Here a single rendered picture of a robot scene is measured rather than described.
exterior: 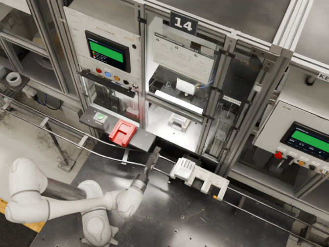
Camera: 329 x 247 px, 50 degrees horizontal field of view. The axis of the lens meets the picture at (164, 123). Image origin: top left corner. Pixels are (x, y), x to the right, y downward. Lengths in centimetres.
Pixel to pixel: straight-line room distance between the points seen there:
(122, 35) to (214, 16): 46
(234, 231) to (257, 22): 145
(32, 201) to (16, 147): 188
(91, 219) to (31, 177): 55
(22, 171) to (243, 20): 122
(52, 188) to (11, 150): 169
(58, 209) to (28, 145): 183
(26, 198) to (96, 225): 57
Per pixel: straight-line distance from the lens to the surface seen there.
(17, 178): 182
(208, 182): 235
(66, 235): 250
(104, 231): 221
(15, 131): 370
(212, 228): 248
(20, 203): 177
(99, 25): 179
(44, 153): 351
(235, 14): 158
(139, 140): 241
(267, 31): 155
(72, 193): 211
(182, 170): 231
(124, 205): 198
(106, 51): 187
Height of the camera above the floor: 307
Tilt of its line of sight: 61 degrees down
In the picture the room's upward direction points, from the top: 5 degrees clockwise
